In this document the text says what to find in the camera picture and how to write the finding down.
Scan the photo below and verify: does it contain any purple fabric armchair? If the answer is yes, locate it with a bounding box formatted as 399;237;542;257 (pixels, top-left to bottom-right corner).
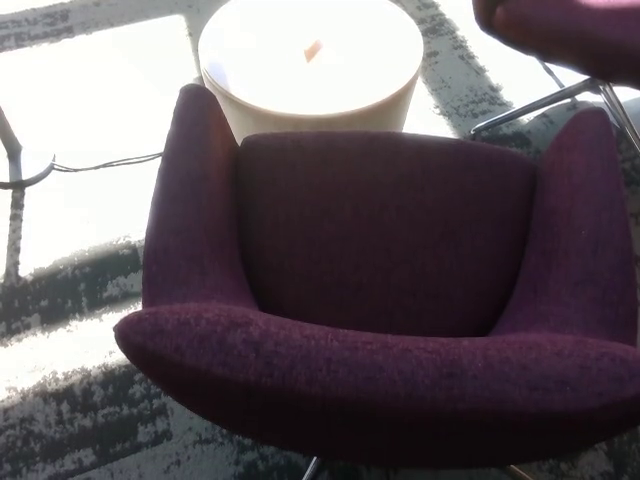
113;83;640;480

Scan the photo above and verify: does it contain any round white side table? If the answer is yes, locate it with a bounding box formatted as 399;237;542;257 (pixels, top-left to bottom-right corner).
197;0;425;145

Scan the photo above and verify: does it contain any grey floor lamp stand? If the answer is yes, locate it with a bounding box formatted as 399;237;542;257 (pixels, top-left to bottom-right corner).
0;104;57;191

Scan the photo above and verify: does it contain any purple chair with chrome legs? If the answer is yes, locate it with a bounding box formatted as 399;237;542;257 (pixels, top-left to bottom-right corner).
469;0;640;146

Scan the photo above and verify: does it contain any thin black floor cable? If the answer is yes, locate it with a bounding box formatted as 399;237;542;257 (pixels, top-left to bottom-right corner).
51;151;164;174

